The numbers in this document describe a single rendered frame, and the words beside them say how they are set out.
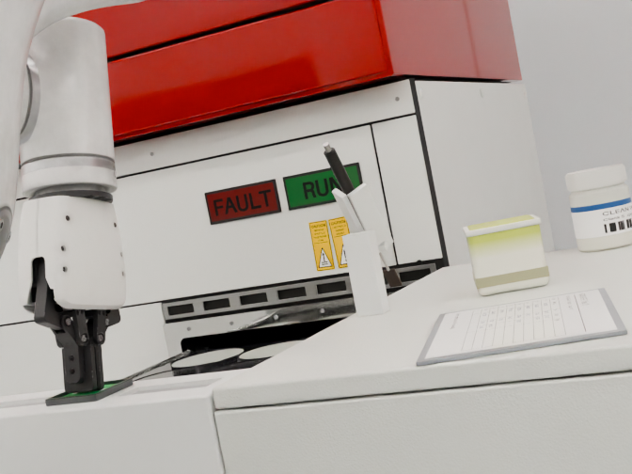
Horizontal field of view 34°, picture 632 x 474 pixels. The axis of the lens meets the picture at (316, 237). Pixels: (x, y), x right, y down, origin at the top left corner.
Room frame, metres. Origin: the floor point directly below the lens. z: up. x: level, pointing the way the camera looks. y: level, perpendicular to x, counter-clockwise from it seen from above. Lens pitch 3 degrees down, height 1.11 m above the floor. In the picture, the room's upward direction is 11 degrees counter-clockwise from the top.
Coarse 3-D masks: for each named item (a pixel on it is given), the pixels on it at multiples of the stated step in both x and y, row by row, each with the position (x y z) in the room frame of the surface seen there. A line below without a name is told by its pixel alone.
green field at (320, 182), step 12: (348, 168) 1.41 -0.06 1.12; (288, 180) 1.45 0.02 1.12; (300, 180) 1.44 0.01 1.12; (312, 180) 1.44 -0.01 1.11; (324, 180) 1.43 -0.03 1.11; (336, 180) 1.42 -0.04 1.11; (288, 192) 1.45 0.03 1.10; (300, 192) 1.45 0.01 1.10; (312, 192) 1.44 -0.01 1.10; (324, 192) 1.43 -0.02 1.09; (300, 204) 1.45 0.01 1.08
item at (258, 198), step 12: (228, 192) 1.49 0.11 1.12; (240, 192) 1.49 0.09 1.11; (252, 192) 1.48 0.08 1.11; (264, 192) 1.47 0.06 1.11; (216, 204) 1.50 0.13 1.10; (228, 204) 1.50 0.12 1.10; (240, 204) 1.49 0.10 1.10; (252, 204) 1.48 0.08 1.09; (264, 204) 1.47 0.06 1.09; (276, 204) 1.46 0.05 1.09; (216, 216) 1.51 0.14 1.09; (228, 216) 1.50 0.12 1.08
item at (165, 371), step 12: (228, 348) 1.46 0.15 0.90; (240, 348) 1.44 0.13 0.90; (252, 348) 1.41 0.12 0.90; (228, 360) 1.35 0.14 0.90; (240, 360) 1.33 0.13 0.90; (252, 360) 1.31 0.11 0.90; (264, 360) 1.30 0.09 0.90; (156, 372) 1.36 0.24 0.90; (168, 372) 1.35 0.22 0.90; (180, 372) 1.33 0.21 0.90; (192, 372) 1.31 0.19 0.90; (204, 372) 1.29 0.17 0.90
